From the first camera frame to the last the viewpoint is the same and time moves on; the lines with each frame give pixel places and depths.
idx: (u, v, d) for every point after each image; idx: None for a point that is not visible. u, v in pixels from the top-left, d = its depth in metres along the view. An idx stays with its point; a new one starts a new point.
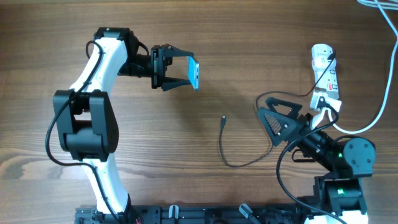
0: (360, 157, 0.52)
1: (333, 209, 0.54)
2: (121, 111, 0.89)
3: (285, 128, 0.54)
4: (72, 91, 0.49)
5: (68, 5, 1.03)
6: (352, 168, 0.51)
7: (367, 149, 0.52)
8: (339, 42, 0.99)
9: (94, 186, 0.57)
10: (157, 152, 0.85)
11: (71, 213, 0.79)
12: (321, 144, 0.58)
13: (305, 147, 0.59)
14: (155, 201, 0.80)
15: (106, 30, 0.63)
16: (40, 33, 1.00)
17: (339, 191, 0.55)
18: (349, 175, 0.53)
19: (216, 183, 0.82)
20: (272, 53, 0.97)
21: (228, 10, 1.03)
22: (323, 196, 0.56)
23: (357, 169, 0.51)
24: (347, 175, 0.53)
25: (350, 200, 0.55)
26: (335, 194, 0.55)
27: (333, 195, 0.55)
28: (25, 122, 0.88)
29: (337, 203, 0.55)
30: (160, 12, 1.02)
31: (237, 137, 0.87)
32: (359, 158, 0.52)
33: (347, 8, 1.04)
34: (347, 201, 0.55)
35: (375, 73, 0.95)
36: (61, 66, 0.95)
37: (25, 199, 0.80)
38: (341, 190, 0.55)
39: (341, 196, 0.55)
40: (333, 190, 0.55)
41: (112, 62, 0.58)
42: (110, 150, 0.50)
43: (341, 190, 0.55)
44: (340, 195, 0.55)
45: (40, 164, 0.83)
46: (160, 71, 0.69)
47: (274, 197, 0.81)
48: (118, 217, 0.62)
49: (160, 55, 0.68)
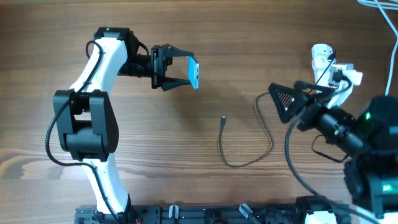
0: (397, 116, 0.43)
1: (374, 210, 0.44)
2: (121, 111, 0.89)
3: (291, 102, 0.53)
4: (72, 91, 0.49)
5: (68, 5, 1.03)
6: (390, 129, 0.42)
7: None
8: (339, 43, 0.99)
9: (94, 186, 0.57)
10: (157, 152, 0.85)
11: (71, 213, 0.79)
12: (341, 121, 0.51)
13: (322, 127, 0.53)
14: (155, 201, 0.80)
15: (106, 30, 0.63)
16: (40, 33, 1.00)
17: (385, 186, 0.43)
18: (387, 142, 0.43)
19: (216, 183, 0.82)
20: (272, 53, 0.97)
21: (228, 10, 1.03)
22: (361, 189, 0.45)
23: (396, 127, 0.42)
24: (387, 144, 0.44)
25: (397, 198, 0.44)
26: (379, 191, 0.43)
27: (376, 192, 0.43)
28: (25, 122, 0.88)
29: (380, 201, 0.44)
30: (160, 12, 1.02)
31: (237, 137, 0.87)
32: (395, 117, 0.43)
33: (347, 8, 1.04)
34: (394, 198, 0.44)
35: (375, 73, 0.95)
36: (61, 66, 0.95)
37: (25, 199, 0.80)
38: (387, 186, 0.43)
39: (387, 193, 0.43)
40: (376, 183, 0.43)
41: (111, 62, 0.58)
42: (110, 150, 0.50)
43: (387, 183, 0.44)
44: (385, 191, 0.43)
45: (40, 164, 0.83)
46: (160, 71, 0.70)
47: (274, 197, 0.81)
48: (118, 217, 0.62)
49: (160, 56, 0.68)
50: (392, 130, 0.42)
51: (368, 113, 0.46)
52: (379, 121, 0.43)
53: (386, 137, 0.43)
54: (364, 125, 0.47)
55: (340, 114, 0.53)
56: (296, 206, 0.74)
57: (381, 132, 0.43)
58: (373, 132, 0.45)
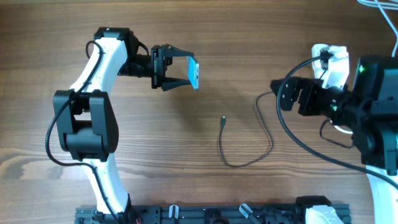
0: (388, 62, 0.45)
1: (387, 166, 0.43)
2: (121, 111, 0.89)
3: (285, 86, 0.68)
4: (72, 91, 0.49)
5: (68, 5, 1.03)
6: (385, 71, 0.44)
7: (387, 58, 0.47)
8: (339, 43, 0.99)
9: (94, 186, 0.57)
10: (157, 152, 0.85)
11: (71, 213, 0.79)
12: (336, 95, 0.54)
13: (325, 106, 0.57)
14: (155, 201, 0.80)
15: (106, 30, 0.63)
16: (40, 33, 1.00)
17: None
18: (384, 90, 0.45)
19: (216, 183, 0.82)
20: (272, 53, 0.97)
21: (228, 10, 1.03)
22: (373, 144, 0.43)
23: (390, 70, 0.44)
24: (385, 91, 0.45)
25: None
26: (393, 144, 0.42)
27: (390, 146, 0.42)
28: (25, 122, 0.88)
29: (393, 155, 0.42)
30: (160, 12, 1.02)
31: (237, 137, 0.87)
32: (386, 62, 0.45)
33: (347, 8, 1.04)
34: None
35: None
36: (61, 66, 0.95)
37: (25, 199, 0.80)
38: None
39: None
40: (389, 135, 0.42)
41: (112, 62, 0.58)
42: (110, 150, 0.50)
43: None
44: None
45: (40, 164, 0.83)
46: (160, 71, 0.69)
47: (274, 197, 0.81)
48: (118, 217, 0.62)
49: (160, 55, 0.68)
50: (387, 72, 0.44)
51: (361, 66, 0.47)
52: (372, 69, 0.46)
53: (382, 84, 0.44)
54: (360, 79, 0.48)
55: (337, 90, 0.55)
56: (295, 205, 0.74)
57: (376, 79, 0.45)
58: (370, 84, 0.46)
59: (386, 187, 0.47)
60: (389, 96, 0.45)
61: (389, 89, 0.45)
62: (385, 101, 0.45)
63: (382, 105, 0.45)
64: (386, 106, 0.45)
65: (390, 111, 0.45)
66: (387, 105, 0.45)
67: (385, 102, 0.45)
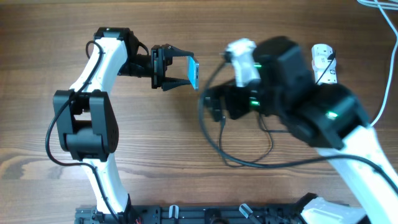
0: (279, 48, 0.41)
1: (334, 144, 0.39)
2: (121, 111, 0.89)
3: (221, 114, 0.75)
4: (72, 91, 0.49)
5: (68, 5, 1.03)
6: (277, 60, 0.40)
7: (274, 41, 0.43)
8: (339, 43, 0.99)
9: (94, 186, 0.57)
10: (157, 152, 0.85)
11: (71, 213, 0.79)
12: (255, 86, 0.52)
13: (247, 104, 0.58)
14: (155, 201, 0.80)
15: (106, 30, 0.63)
16: (40, 34, 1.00)
17: (329, 114, 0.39)
18: (288, 74, 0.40)
19: (216, 183, 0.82)
20: None
21: (228, 10, 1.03)
22: (311, 131, 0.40)
23: (282, 55, 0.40)
24: (289, 74, 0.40)
25: (347, 120, 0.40)
26: (326, 121, 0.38)
27: (325, 125, 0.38)
28: (25, 122, 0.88)
29: (334, 132, 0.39)
30: (160, 12, 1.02)
31: (237, 137, 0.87)
32: (275, 50, 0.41)
33: (347, 8, 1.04)
34: (342, 121, 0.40)
35: (375, 73, 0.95)
36: (61, 66, 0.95)
37: (25, 199, 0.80)
38: (331, 112, 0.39)
39: (334, 120, 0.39)
40: (320, 116, 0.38)
41: (111, 63, 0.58)
42: (110, 150, 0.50)
43: (328, 110, 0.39)
44: (332, 119, 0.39)
45: (41, 164, 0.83)
46: (160, 71, 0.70)
47: (275, 197, 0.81)
48: (118, 217, 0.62)
49: (160, 56, 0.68)
50: (282, 60, 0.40)
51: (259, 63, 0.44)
52: (267, 61, 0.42)
53: (282, 70, 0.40)
54: (263, 73, 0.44)
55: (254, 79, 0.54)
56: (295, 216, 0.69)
57: (274, 68, 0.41)
58: (273, 74, 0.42)
59: (354, 170, 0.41)
60: (296, 77, 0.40)
61: (293, 71, 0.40)
62: (296, 82, 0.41)
63: (293, 89, 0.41)
64: (301, 85, 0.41)
65: (306, 88, 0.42)
66: (298, 86, 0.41)
67: (297, 83, 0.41)
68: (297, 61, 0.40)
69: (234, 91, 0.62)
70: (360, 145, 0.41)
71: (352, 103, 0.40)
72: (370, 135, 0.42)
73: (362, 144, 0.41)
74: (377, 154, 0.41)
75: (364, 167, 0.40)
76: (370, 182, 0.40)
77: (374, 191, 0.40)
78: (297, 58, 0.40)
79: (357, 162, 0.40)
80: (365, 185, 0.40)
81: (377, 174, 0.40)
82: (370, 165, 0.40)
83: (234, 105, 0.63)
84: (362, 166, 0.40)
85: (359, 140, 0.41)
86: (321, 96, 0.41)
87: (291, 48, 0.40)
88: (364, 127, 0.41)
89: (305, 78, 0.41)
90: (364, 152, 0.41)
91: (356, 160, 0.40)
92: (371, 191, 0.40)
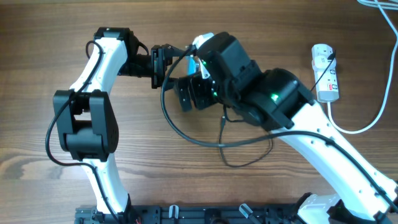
0: (219, 43, 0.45)
1: (283, 124, 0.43)
2: (121, 111, 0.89)
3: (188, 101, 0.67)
4: (72, 91, 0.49)
5: (68, 5, 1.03)
6: (221, 55, 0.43)
7: (213, 38, 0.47)
8: (339, 43, 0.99)
9: (94, 186, 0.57)
10: (157, 152, 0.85)
11: (71, 213, 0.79)
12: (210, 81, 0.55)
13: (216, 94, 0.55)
14: (155, 201, 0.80)
15: (106, 30, 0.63)
16: (40, 34, 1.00)
17: (273, 97, 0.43)
18: (232, 66, 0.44)
19: (216, 183, 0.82)
20: (272, 53, 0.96)
21: (228, 10, 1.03)
22: (259, 116, 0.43)
23: (223, 50, 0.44)
24: (233, 67, 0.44)
25: (290, 99, 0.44)
26: (270, 104, 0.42)
27: (270, 107, 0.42)
28: (25, 122, 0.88)
29: (280, 113, 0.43)
30: (160, 12, 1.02)
31: (237, 137, 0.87)
32: (218, 47, 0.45)
33: (347, 8, 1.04)
34: (286, 102, 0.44)
35: (375, 73, 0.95)
36: (60, 66, 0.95)
37: (25, 199, 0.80)
38: (275, 95, 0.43)
39: (278, 102, 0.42)
40: (265, 101, 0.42)
41: (111, 62, 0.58)
42: (110, 150, 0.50)
43: (272, 94, 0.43)
44: (275, 101, 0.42)
45: (41, 164, 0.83)
46: (160, 71, 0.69)
47: (275, 197, 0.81)
48: (118, 217, 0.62)
49: (160, 55, 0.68)
50: (223, 54, 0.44)
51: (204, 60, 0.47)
52: (210, 58, 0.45)
53: (225, 64, 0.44)
54: (209, 69, 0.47)
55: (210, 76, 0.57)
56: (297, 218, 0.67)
57: (218, 63, 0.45)
58: (218, 69, 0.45)
59: (307, 144, 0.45)
60: (240, 68, 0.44)
61: (235, 63, 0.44)
62: (240, 73, 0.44)
63: (239, 79, 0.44)
64: (245, 76, 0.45)
65: (251, 78, 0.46)
66: (242, 76, 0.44)
67: (241, 73, 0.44)
68: (237, 53, 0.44)
69: (197, 83, 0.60)
70: (310, 120, 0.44)
71: (293, 85, 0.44)
72: (316, 109, 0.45)
73: (313, 119, 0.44)
74: (328, 126, 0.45)
75: (317, 141, 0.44)
76: (326, 154, 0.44)
77: (329, 161, 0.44)
78: (238, 51, 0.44)
79: (309, 135, 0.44)
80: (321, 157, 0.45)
81: (330, 146, 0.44)
82: (323, 140, 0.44)
83: (199, 94, 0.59)
84: (315, 141, 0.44)
85: (306, 116, 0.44)
86: (265, 83, 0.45)
87: (232, 42, 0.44)
88: (310, 104, 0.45)
89: (249, 68, 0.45)
90: (313, 127, 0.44)
91: (307, 135, 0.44)
92: (328, 162, 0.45)
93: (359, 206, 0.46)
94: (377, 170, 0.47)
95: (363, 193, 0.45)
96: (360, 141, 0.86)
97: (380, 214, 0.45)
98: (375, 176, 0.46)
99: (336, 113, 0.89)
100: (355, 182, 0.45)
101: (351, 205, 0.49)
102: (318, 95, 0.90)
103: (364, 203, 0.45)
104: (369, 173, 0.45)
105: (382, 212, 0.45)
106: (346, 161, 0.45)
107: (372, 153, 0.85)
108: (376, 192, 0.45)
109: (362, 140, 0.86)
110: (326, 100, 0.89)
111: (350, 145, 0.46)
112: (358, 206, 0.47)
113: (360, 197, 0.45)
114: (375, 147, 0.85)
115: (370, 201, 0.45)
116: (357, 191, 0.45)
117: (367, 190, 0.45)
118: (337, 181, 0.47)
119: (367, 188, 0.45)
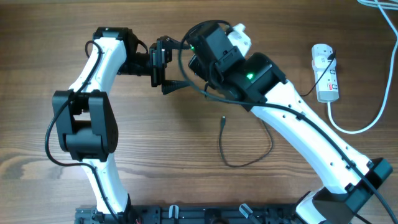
0: (204, 29, 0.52)
1: (258, 98, 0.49)
2: (121, 112, 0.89)
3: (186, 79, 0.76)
4: (71, 91, 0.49)
5: (68, 6, 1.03)
6: (204, 40, 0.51)
7: (201, 25, 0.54)
8: (338, 43, 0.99)
9: (94, 186, 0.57)
10: (157, 152, 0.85)
11: (71, 213, 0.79)
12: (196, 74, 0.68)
13: None
14: (155, 201, 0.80)
15: (105, 30, 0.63)
16: (41, 34, 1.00)
17: (249, 76, 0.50)
18: (215, 50, 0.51)
19: (216, 183, 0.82)
20: (272, 53, 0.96)
21: (228, 10, 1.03)
22: (237, 94, 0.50)
23: (208, 36, 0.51)
24: (216, 51, 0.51)
25: (265, 78, 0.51)
26: (246, 83, 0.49)
27: (246, 85, 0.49)
28: (25, 122, 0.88)
29: (255, 91, 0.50)
30: (160, 12, 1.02)
31: (236, 137, 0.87)
32: (203, 32, 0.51)
33: (347, 8, 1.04)
34: (260, 83, 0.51)
35: (374, 73, 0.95)
36: (60, 67, 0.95)
37: (25, 199, 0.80)
38: (250, 74, 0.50)
39: (253, 81, 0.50)
40: (242, 79, 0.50)
41: (111, 62, 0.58)
42: (110, 150, 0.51)
43: (248, 74, 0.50)
44: (251, 79, 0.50)
45: (41, 164, 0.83)
46: (158, 63, 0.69)
47: (275, 197, 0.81)
48: (118, 217, 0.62)
49: (158, 47, 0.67)
50: (208, 39, 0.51)
51: (191, 46, 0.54)
52: (196, 42, 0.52)
53: (209, 48, 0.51)
54: (197, 53, 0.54)
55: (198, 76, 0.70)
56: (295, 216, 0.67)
57: (203, 47, 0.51)
58: (204, 53, 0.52)
59: (278, 118, 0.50)
60: (224, 53, 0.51)
61: (219, 48, 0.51)
62: (223, 56, 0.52)
63: (224, 63, 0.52)
64: (227, 59, 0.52)
65: (234, 60, 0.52)
66: (228, 60, 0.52)
67: (224, 56, 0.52)
68: (221, 40, 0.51)
69: None
70: (282, 96, 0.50)
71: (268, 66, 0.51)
72: (289, 88, 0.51)
73: (283, 95, 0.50)
74: (299, 103, 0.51)
75: (288, 115, 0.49)
76: (296, 127, 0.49)
77: (300, 133, 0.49)
78: (221, 37, 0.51)
79: (279, 110, 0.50)
80: (292, 130, 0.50)
81: (300, 119, 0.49)
82: (292, 112, 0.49)
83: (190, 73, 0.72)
84: (286, 115, 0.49)
85: (280, 93, 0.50)
86: (245, 65, 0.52)
87: (216, 30, 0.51)
88: (283, 83, 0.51)
89: (232, 52, 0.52)
90: (286, 102, 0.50)
91: (277, 109, 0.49)
92: (298, 135, 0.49)
93: (332, 180, 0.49)
94: (350, 145, 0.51)
95: (336, 166, 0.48)
96: (360, 141, 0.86)
97: (351, 186, 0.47)
98: (347, 150, 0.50)
99: (336, 113, 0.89)
100: (326, 154, 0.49)
101: (326, 183, 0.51)
102: (318, 95, 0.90)
103: (337, 175, 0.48)
104: (341, 148, 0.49)
105: (353, 185, 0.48)
106: (316, 134, 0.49)
107: (372, 153, 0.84)
108: (347, 166, 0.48)
109: (362, 140, 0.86)
110: (326, 100, 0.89)
111: (321, 121, 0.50)
112: (331, 181, 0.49)
113: (332, 169, 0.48)
114: (375, 147, 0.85)
115: (342, 173, 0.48)
116: (329, 163, 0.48)
117: (339, 163, 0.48)
118: (311, 156, 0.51)
119: (339, 162, 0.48)
